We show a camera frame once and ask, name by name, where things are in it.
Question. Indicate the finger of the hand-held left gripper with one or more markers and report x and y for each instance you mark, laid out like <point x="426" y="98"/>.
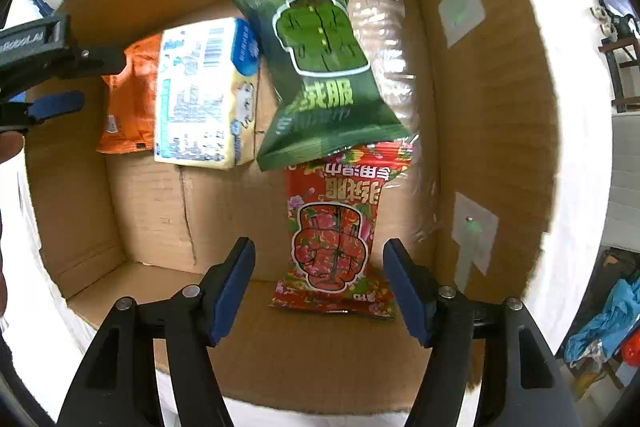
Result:
<point x="75" y="52"/>
<point x="52" y="104"/>

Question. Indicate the blue cloth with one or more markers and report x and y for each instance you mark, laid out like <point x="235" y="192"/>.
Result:
<point x="605" y="317"/>

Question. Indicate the green snack packet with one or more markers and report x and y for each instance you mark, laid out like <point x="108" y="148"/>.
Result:
<point x="320" y="72"/>

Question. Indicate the dark wooden rack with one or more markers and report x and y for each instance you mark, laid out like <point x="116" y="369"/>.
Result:
<point x="622" y="57"/>

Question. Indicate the red floral snack packet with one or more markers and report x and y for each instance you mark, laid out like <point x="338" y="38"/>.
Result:
<point x="332" y="232"/>

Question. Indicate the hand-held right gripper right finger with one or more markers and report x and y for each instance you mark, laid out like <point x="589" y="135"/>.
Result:
<point x="407" y="292"/>

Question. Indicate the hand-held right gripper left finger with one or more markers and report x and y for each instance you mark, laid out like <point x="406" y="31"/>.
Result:
<point x="232" y="292"/>

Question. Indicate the orange snack packet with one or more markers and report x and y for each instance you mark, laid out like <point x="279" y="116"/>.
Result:
<point x="131" y="99"/>

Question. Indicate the cardboard box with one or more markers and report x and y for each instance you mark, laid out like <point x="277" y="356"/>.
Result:
<point x="320" y="187"/>

